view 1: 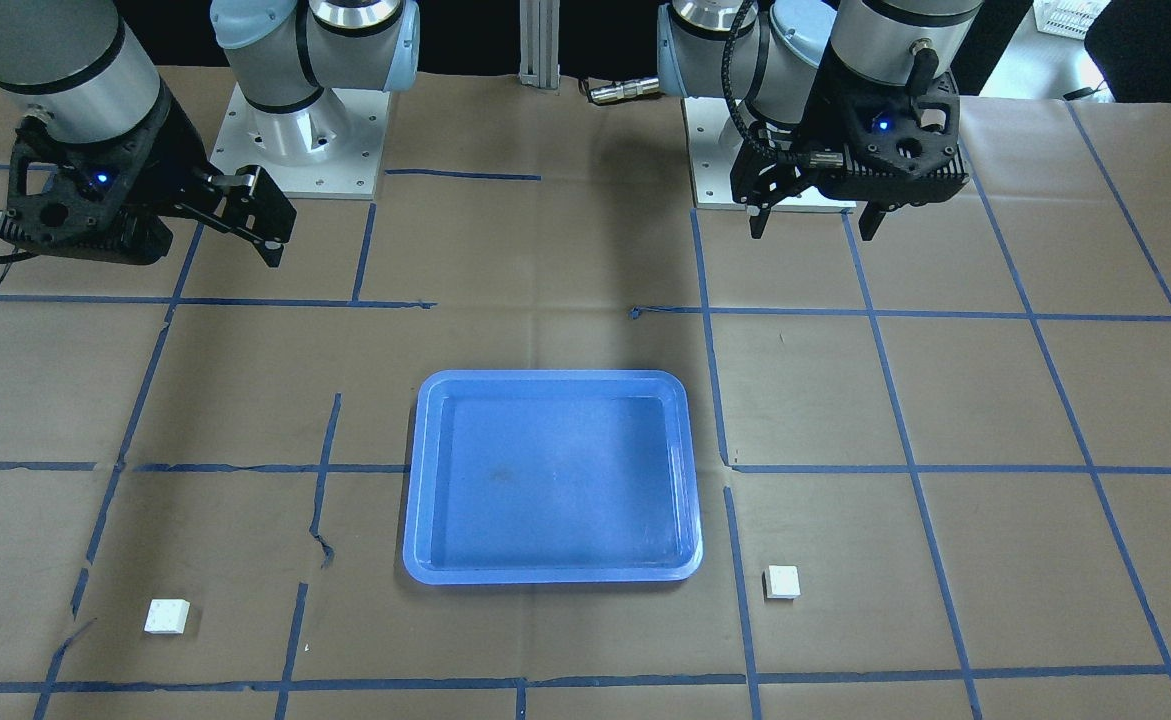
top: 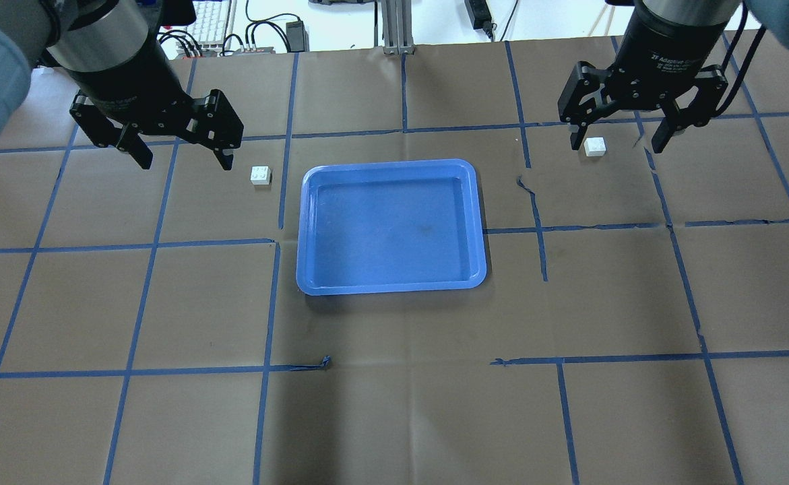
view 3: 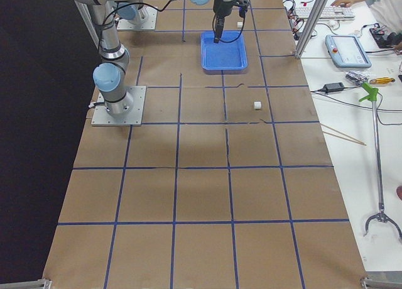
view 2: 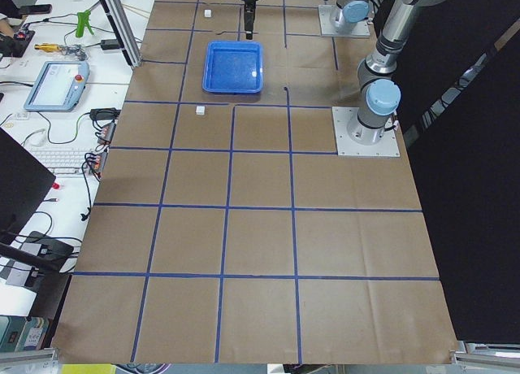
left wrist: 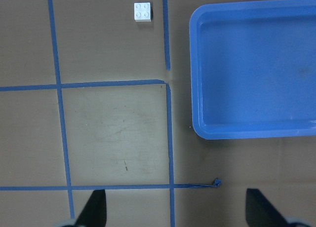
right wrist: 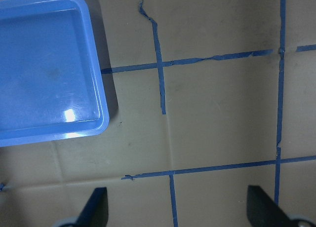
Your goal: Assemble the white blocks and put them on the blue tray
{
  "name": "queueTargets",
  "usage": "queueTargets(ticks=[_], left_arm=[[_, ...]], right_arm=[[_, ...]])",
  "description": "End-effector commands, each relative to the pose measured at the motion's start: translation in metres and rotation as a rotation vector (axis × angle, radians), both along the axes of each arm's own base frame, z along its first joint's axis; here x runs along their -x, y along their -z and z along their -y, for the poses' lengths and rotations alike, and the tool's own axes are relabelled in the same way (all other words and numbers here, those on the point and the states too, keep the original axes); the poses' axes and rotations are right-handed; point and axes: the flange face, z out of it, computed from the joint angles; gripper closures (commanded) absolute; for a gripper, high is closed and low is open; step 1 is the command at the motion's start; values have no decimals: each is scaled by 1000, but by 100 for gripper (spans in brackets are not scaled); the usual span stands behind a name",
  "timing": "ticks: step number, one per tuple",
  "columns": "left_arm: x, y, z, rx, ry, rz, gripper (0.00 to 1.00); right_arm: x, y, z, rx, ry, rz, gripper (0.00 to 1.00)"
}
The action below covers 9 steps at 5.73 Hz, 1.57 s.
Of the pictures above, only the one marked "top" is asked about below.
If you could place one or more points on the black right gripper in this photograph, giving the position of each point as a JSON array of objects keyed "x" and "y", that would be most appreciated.
[{"x": 670, "y": 50}]

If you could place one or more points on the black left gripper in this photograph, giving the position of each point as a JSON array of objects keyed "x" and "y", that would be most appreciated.
[{"x": 127, "y": 79}]

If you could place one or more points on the white block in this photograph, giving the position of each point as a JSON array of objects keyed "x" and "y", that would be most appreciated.
[
  {"x": 261, "y": 175},
  {"x": 595, "y": 147}
]

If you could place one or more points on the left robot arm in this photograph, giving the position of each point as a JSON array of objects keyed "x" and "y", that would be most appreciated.
[{"x": 80, "y": 35}]

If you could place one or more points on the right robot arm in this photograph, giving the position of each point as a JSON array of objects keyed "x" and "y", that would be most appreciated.
[{"x": 772, "y": 15}]

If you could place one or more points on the blue plastic tray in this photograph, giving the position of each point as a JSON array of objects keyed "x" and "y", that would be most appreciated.
[{"x": 385, "y": 227}]

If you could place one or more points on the white keyboard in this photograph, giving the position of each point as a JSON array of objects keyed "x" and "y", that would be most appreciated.
[{"x": 213, "y": 22}]

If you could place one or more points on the black power strip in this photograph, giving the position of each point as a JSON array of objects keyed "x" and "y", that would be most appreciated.
[{"x": 479, "y": 14}]

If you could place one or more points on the brown paper table cover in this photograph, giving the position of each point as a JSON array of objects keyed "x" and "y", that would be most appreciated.
[{"x": 633, "y": 327}]

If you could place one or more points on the aluminium frame post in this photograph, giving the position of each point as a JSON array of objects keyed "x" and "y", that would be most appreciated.
[{"x": 396, "y": 24}]

